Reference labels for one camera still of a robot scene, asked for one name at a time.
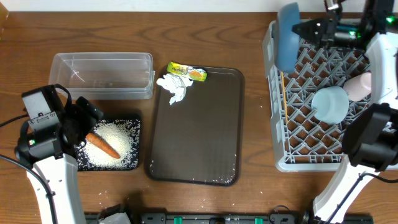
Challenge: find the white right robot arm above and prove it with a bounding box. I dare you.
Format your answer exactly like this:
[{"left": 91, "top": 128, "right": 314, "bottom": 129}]
[{"left": 292, "top": 1, "right": 397, "bottom": 223}]

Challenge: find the orange carrot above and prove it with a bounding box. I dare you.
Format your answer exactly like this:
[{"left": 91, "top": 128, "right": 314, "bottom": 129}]
[{"left": 86, "top": 133, "right": 120, "bottom": 159}]

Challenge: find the yellow snack wrapper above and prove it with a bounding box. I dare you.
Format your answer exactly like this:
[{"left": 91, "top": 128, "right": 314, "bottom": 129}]
[{"left": 167, "top": 62, "right": 207, "bottom": 82}]

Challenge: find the white tissue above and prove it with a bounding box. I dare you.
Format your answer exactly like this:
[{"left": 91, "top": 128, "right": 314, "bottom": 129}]
[{"left": 156, "top": 73, "right": 193, "bottom": 105}]

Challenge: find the dark brown serving tray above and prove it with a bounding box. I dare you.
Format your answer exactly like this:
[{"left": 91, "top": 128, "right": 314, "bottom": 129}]
[{"left": 145, "top": 67, "right": 245, "bottom": 187}]

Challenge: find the pink plastic cup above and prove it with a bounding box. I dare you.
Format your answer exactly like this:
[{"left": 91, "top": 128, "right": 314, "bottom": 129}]
[{"left": 343, "top": 72, "right": 371, "bottom": 101}]

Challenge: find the large dark blue plate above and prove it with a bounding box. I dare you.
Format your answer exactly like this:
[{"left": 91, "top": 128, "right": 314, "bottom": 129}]
[{"left": 274, "top": 2, "right": 300, "bottom": 73}]

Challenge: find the clear plastic bin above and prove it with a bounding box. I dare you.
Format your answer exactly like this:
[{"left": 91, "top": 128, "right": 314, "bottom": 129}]
[{"left": 49, "top": 52, "right": 155, "bottom": 100}]

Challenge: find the wooden chopstick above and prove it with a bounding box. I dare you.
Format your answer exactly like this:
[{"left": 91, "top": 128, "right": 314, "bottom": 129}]
[{"left": 280, "top": 71, "right": 289, "bottom": 125}]

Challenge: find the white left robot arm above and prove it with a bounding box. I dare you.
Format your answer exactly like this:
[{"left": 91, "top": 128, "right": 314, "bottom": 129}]
[{"left": 15, "top": 96, "right": 103, "bottom": 223}]

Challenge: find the grey dishwasher rack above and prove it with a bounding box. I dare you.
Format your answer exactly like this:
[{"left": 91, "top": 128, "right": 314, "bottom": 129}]
[{"left": 262, "top": 21, "right": 373, "bottom": 172}]

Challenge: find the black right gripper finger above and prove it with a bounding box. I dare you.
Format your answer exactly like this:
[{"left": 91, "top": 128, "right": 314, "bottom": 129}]
[
  {"left": 303, "top": 33, "right": 330, "bottom": 47},
  {"left": 292, "top": 18, "right": 328, "bottom": 34}
]

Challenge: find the small light blue saucer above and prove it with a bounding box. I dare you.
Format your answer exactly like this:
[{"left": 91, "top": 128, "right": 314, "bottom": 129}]
[{"left": 311, "top": 86, "right": 349, "bottom": 124}]

